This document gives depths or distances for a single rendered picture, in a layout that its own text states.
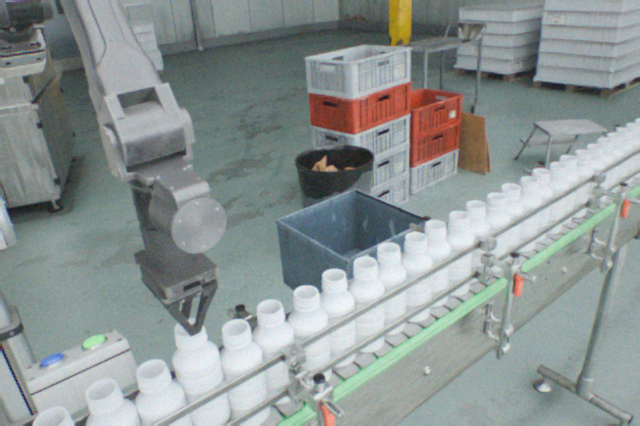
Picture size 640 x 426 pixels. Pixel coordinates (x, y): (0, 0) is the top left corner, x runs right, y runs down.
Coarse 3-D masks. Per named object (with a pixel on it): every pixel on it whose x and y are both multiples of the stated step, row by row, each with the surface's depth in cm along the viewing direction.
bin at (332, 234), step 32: (352, 192) 157; (288, 224) 145; (320, 224) 153; (352, 224) 162; (384, 224) 152; (416, 224) 141; (288, 256) 144; (320, 256) 129; (352, 256) 121; (320, 288) 135
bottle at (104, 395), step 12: (96, 384) 58; (108, 384) 59; (96, 396) 58; (108, 396) 56; (120, 396) 58; (96, 408) 56; (108, 408) 56; (120, 408) 58; (132, 408) 59; (96, 420) 57; (108, 420) 57; (120, 420) 57; (132, 420) 58
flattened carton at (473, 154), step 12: (468, 120) 389; (480, 120) 381; (468, 132) 396; (480, 132) 387; (468, 144) 403; (480, 144) 393; (468, 156) 409; (480, 156) 399; (468, 168) 415; (480, 168) 405
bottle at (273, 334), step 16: (272, 304) 71; (272, 320) 68; (256, 336) 70; (272, 336) 69; (288, 336) 70; (272, 352) 69; (272, 368) 70; (288, 368) 71; (272, 384) 72; (288, 400) 74
